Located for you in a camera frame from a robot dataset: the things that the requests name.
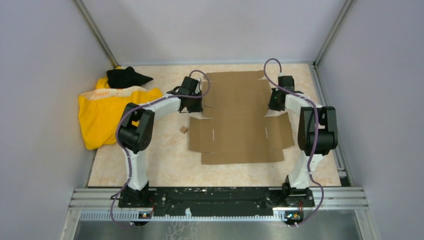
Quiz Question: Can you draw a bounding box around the aluminium frame rail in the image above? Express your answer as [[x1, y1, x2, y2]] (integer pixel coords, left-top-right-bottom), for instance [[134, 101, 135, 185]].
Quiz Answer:
[[69, 187, 369, 210]]

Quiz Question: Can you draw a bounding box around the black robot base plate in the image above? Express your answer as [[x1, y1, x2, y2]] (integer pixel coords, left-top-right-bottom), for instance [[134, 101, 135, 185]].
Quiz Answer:
[[130, 186, 315, 217]]

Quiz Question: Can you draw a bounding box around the brown cardboard box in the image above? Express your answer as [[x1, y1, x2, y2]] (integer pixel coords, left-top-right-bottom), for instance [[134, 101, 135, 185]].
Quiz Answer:
[[188, 70, 295, 165]]

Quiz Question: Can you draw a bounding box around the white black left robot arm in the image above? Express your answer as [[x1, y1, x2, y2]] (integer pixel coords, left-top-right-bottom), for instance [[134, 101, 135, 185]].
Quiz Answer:
[[115, 76, 203, 208]]

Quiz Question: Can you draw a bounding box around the yellow cloth garment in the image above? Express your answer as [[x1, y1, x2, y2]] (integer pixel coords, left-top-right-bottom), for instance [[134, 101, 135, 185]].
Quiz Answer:
[[77, 74, 163, 150]]

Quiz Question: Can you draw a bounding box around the small cardboard scrap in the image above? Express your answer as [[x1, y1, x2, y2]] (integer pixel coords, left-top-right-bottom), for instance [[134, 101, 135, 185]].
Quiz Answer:
[[180, 126, 189, 134]]

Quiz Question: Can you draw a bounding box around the white slotted cable duct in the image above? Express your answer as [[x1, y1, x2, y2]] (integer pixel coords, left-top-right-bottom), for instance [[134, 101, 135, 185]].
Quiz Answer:
[[79, 210, 287, 222]]

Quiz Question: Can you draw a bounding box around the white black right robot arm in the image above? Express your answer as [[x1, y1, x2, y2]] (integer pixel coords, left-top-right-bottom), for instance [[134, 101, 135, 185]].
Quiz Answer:
[[268, 73, 338, 206]]

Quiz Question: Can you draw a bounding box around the black cloth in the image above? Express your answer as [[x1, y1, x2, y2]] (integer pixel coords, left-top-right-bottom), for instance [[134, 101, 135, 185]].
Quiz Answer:
[[106, 66, 154, 89]]

